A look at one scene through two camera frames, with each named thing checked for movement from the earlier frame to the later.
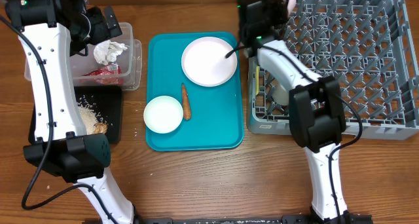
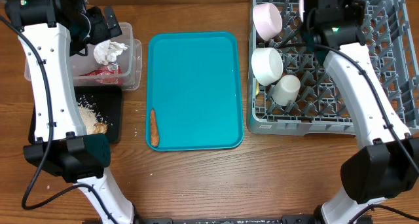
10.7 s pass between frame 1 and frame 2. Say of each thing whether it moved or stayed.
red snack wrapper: stayed
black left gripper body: stayed
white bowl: moved
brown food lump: stayed
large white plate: moved
